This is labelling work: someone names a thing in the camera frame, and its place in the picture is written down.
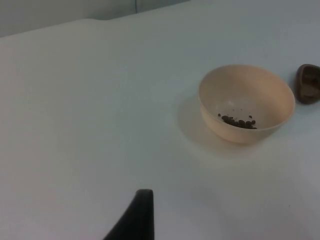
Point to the pale wooden bowl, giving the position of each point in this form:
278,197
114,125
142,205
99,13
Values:
240,92

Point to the coffee beans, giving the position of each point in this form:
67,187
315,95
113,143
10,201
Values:
240,122

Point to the dark wooden cup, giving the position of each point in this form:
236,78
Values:
306,85

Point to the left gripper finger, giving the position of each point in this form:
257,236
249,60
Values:
140,220

